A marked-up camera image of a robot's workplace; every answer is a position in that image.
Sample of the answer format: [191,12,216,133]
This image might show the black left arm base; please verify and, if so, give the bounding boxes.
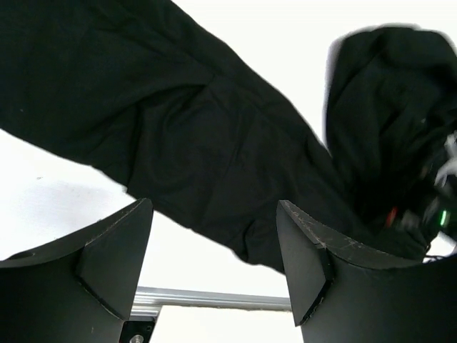
[119,320,156,343]

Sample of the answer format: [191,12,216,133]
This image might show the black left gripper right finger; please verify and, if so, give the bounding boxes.
[276,200,456,342]

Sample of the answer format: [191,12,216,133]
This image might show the black trousers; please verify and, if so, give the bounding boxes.
[1,1,456,272]

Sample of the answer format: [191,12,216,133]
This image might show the silver front aluminium rail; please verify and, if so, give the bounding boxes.
[131,287,291,318]

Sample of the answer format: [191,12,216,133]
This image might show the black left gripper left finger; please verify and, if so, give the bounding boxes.
[1,199,154,342]

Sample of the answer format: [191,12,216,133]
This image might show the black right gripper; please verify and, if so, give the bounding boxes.
[385,132,456,240]

